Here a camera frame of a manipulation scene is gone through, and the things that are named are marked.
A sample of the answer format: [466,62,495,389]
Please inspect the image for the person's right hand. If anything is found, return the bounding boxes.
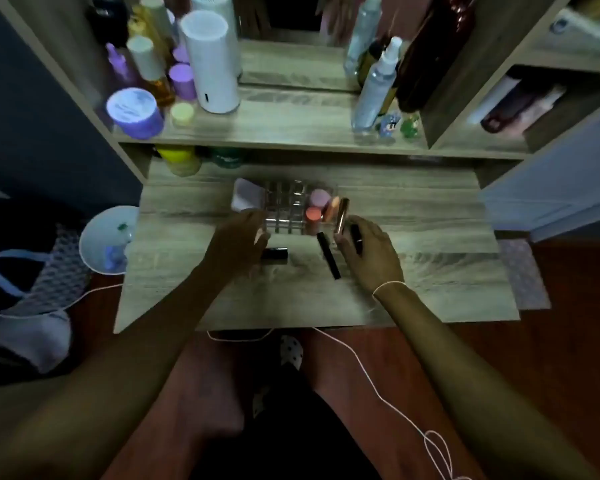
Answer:
[334,215,407,296]

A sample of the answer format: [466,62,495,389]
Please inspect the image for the person's left hand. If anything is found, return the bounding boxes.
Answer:
[201,209,272,291]

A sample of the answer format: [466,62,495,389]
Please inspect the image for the rose gold lipstick tube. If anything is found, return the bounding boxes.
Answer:
[334,197,351,236]

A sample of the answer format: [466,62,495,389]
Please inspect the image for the person's right forearm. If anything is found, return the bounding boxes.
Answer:
[373,284,600,480]

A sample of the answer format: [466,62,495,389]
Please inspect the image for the person's left forearm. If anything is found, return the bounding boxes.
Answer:
[0,267,233,480]

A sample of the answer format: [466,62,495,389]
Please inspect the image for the clear acrylic makeup organizer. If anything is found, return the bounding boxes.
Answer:
[261,179,342,238]

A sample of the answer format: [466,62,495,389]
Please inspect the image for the white cloth pad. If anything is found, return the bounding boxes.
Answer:
[230,178,266,214]

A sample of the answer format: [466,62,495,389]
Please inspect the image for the green jar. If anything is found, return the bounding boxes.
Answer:
[210,147,246,170]

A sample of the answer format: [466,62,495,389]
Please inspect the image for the white dotted cloth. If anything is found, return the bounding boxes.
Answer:
[251,335,305,418]

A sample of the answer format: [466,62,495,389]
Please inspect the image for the wooden vanity shelf unit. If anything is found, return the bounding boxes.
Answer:
[0,0,600,335]

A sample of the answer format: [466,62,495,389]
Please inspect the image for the small blue figurine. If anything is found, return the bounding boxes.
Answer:
[378,112,402,139]

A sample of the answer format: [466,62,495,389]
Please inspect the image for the small yellow jar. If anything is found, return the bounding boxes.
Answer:
[169,102,196,127]

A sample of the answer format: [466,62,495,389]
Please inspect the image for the white round bin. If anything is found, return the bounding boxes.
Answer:
[78,205,140,276]

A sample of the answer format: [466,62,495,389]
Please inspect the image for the clear spray bottle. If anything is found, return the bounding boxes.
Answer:
[350,36,404,134]

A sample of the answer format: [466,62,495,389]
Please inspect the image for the person's right leg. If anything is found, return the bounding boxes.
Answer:
[300,327,488,480]

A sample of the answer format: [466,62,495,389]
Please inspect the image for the person's leg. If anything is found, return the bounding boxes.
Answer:
[300,327,488,480]
[100,331,261,480]

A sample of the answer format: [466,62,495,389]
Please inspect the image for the purple capped bottle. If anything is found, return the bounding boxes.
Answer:
[168,63,198,102]

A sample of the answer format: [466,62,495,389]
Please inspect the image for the purple cream jar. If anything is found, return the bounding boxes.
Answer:
[105,87,165,141]

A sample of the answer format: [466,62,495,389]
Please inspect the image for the person's left leg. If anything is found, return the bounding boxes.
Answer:
[100,331,261,480]

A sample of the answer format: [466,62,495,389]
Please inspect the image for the pale patterned rug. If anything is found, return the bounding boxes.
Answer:
[496,238,552,311]

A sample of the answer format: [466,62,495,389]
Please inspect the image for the white cylinder humidifier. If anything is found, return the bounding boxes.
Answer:
[179,9,242,115]

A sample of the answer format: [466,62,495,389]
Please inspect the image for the olive dark bottle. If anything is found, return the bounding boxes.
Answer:
[356,39,399,116]

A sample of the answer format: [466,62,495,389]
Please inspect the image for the vanity mirror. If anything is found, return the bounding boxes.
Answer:
[231,0,433,94]

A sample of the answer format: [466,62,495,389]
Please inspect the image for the person's black shorts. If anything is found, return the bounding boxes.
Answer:
[187,365,383,480]

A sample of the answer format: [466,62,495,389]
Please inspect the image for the amber bottle with white cap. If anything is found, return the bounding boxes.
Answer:
[126,35,176,107]

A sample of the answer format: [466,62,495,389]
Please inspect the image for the dark red bottle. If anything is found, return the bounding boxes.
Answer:
[395,0,477,114]

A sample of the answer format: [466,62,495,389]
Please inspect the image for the folded cloths in cubby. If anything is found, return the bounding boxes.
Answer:
[466,74,569,135]

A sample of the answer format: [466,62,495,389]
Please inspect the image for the white storage box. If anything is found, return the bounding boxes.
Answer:
[479,95,600,244]

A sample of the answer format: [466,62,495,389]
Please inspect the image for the small purple dropper bottle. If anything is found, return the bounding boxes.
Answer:
[104,42,137,89]

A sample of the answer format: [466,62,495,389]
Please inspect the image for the yellow bottle with beige cap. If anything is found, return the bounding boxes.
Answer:
[129,0,176,63]

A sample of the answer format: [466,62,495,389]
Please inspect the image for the black bottle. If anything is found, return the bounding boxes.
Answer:
[86,0,131,46]

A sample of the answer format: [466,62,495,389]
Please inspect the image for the white string bracelet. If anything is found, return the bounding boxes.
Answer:
[372,281,407,303]

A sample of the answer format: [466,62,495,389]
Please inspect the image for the white cable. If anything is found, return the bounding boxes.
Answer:
[0,282,476,480]

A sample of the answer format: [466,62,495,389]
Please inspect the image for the grey bag with strap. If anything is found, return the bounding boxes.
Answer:
[0,215,93,378]

